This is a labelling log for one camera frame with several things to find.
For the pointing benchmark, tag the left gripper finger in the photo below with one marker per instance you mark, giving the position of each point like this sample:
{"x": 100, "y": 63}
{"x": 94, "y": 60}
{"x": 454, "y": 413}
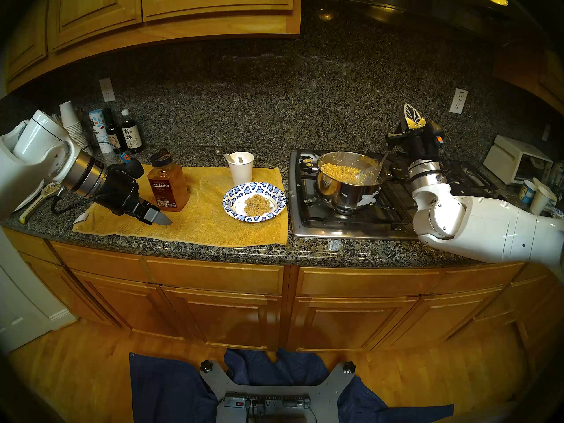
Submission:
{"x": 151, "y": 218}
{"x": 155, "y": 208}

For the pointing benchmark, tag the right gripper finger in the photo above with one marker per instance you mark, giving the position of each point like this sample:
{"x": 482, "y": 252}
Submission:
{"x": 418, "y": 124}
{"x": 410, "y": 111}

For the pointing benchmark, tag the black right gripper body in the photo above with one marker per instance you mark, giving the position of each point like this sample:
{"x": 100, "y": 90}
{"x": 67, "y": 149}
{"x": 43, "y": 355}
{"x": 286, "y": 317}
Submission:
{"x": 416, "y": 144}

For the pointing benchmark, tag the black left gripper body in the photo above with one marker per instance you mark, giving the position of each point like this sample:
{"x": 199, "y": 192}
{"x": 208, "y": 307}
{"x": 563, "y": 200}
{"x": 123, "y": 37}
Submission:
{"x": 118, "y": 191}

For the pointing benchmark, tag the scooped oatmeal portion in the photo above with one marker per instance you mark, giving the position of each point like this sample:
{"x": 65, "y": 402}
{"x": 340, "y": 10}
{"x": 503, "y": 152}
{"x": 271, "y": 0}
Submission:
{"x": 257, "y": 205}

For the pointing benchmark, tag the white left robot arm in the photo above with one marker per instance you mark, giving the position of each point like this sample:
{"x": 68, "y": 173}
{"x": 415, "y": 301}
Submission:
{"x": 42, "y": 140}

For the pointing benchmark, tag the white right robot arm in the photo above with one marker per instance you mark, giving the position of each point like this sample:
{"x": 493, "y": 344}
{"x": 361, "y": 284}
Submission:
{"x": 484, "y": 228}

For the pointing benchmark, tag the ground cinnamon jar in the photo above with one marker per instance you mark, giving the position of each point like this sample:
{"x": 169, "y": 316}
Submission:
{"x": 167, "y": 191}

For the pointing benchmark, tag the dirty wooden spoon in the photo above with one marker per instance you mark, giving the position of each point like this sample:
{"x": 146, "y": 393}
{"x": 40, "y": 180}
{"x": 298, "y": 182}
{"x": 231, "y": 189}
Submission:
{"x": 37, "y": 202}

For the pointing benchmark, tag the oatmeal mass in pot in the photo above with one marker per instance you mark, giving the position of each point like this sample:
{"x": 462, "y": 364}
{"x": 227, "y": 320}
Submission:
{"x": 339, "y": 172}

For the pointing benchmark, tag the white plastic spoon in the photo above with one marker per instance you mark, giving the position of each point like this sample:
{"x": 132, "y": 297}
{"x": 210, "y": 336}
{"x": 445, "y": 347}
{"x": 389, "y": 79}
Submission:
{"x": 229, "y": 157}

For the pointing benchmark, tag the white paper scrap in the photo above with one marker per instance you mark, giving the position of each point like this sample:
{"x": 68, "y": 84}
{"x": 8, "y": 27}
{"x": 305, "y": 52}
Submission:
{"x": 81, "y": 218}

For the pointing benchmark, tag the yellow towel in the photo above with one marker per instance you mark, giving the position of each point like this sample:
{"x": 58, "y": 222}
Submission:
{"x": 207, "y": 226}

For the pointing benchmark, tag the small dark glass bottle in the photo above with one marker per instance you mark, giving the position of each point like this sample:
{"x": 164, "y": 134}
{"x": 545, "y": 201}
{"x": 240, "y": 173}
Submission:
{"x": 113, "y": 135}

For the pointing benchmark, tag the soy sauce bottle white label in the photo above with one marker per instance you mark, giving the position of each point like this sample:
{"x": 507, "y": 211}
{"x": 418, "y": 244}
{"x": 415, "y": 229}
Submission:
{"x": 131, "y": 135}

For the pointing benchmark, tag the white blue salt canister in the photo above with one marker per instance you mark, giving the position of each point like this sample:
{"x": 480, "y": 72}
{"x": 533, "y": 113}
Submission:
{"x": 99, "y": 127}

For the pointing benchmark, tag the stainless gas cooktop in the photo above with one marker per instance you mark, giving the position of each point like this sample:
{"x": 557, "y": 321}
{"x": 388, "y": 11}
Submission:
{"x": 396, "y": 224}

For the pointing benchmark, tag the wooden lower cabinets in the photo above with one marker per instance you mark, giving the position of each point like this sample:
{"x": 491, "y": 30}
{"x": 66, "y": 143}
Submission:
{"x": 211, "y": 274}

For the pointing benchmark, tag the stack of white paper cups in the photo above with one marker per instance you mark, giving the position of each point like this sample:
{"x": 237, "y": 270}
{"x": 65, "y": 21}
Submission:
{"x": 69, "y": 118}

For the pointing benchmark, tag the stainless steel pot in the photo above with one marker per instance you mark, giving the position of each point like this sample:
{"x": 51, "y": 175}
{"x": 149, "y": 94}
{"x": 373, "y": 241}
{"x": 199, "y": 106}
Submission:
{"x": 339, "y": 195}

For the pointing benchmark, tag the white paper cup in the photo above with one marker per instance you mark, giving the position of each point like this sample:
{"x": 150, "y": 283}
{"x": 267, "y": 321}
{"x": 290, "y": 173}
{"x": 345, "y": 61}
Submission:
{"x": 542, "y": 183}
{"x": 241, "y": 173}
{"x": 541, "y": 202}

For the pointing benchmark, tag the stainless range hood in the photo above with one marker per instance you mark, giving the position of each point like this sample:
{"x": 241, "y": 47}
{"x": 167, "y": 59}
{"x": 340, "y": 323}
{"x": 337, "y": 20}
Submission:
{"x": 396, "y": 1}

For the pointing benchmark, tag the blue white yogurt cup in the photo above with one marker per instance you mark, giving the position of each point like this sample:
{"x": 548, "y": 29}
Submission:
{"x": 527, "y": 193}

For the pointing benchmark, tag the wooden upper cabinet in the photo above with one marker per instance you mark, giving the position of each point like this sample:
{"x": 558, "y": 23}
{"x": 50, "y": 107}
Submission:
{"x": 97, "y": 12}
{"x": 551, "y": 78}

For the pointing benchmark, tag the dark blue cloth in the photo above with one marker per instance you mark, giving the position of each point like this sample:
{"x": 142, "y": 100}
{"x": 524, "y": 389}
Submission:
{"x": 167, "y": 391}

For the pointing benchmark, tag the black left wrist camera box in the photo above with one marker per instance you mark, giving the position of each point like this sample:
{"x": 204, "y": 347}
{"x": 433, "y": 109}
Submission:
{"x": 133, "y": 166}

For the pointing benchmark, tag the white wall outlet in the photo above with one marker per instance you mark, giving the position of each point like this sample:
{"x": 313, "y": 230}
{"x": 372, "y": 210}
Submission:
{"x": 458, "y": 101}
{"x": 107, "y": 90}

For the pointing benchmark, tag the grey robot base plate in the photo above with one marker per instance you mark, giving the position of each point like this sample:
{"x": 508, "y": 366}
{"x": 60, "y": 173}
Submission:
{"x": 326, "y": 391}

